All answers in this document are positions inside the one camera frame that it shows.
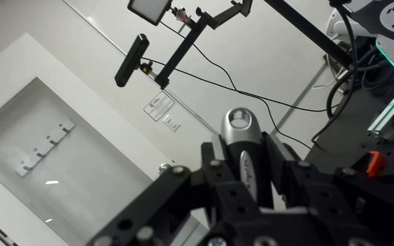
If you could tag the black square panel device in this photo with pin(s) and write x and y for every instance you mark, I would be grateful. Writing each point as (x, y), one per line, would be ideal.
(149, 9)

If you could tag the black square mounting pole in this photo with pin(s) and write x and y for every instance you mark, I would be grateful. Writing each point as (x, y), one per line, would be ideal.
(307, 28)

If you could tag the small white wall label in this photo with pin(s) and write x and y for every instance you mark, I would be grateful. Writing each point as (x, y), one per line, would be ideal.
(173, 124)

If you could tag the black orange clamp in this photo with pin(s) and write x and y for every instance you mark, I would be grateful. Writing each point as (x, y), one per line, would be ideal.
(374, 163)

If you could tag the black stereo camera bar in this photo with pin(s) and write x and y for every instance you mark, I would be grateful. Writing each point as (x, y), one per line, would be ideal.
(130, 62)

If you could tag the white door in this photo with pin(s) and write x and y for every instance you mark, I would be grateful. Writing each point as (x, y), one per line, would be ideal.
(92, 101)

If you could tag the aluminium rail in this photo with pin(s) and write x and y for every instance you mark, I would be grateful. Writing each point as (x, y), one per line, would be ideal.
(389, 114)

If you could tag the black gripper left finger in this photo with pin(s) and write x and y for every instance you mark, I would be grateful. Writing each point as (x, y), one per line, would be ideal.
(178, 200)

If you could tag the silver coat hook rail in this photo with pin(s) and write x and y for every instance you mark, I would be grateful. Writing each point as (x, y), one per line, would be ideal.
(47, 146)

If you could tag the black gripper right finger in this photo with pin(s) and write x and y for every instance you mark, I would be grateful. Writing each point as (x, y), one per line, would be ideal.
(334, 210)

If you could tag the white wall sign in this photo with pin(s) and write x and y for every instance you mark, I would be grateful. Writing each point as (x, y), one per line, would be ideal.
(159, 107)

